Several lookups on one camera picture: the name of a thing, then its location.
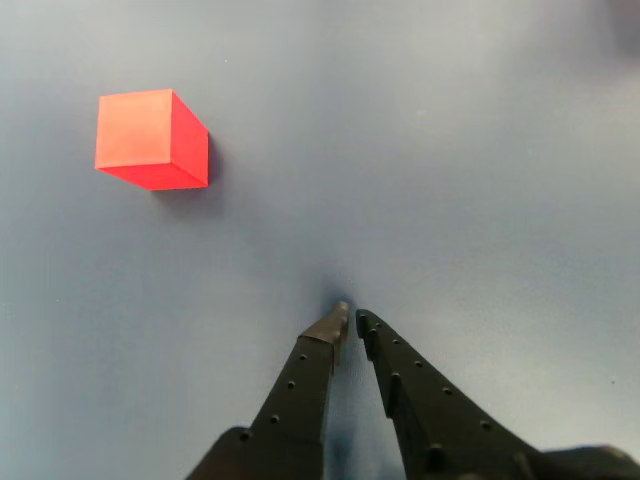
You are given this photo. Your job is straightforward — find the red cube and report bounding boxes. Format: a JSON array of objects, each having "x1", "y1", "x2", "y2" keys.
[{"x1": 93, "y1": 88, "x2": 210, "y2": 192}]

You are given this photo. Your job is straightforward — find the dark grey table mat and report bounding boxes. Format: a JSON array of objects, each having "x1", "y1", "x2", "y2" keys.
[{"x1": 0, "y1": 0, "x2": 640, "y2": 480}]

